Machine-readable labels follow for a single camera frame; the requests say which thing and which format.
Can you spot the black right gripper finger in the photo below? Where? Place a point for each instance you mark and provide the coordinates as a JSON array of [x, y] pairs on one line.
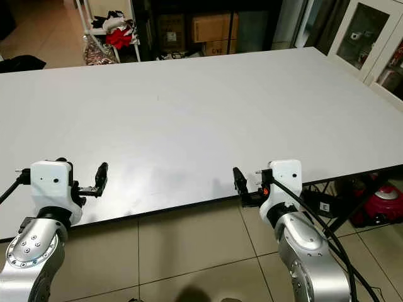
[[239, 179]]

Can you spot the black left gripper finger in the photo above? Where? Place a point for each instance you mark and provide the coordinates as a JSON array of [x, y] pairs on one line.
[[101, 174]]

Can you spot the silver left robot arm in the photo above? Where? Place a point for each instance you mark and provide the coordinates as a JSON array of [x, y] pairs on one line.
[[31, 258]]

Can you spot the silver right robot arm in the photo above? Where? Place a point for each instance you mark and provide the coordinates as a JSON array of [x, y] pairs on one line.
[[308, 258]]

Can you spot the black power adapter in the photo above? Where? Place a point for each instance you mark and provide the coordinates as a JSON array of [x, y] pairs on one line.
[[321, 204]]

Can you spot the patterned fabric bag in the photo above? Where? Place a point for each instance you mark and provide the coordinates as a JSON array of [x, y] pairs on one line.
[[97, 53]]

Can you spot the white shelf rack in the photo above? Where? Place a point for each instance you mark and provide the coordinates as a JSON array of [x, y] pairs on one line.
[[137, 50]]

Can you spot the red vacuum cleaner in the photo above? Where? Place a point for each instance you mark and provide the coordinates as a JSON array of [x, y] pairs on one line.
[[384, 204]]

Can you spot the small printed cardboard box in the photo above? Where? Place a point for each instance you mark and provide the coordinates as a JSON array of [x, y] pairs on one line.
[[220, 48]]

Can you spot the red cloth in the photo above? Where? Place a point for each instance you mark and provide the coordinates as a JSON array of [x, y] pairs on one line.
[[118, 39]]

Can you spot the black bag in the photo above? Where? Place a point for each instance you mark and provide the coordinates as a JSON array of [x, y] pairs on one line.
[[22, 63]]

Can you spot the black and white clothes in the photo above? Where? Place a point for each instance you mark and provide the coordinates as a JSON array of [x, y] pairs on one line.
[[110, 22]]

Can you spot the large brown cardboard box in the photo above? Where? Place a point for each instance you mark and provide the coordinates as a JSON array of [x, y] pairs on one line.
[[214, 27]]

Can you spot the black storage shelf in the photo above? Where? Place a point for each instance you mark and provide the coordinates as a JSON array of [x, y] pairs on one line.
[[255, 25]]

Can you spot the dark tall cardboard box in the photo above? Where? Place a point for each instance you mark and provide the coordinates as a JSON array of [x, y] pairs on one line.
[[171, 33]]

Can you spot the grey sliding door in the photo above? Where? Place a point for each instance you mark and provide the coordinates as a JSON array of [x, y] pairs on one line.
[[299, 22]]

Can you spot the black furniture piece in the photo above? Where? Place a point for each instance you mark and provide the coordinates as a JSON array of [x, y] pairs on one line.
[[6, 17]]

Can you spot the white glass door cabinet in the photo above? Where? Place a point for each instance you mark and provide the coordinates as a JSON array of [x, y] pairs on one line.
[[362, 31]]

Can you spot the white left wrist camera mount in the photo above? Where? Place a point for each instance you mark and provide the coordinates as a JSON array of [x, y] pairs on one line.
[[53, 182]]

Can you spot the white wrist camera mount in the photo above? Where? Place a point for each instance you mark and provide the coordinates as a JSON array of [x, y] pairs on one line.
[[288, 176], [53, 182]]

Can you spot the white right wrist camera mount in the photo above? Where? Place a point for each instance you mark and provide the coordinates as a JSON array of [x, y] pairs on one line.
[[288, 176]]

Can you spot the black table frame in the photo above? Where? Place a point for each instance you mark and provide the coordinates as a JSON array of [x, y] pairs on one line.
[[356, 204]]

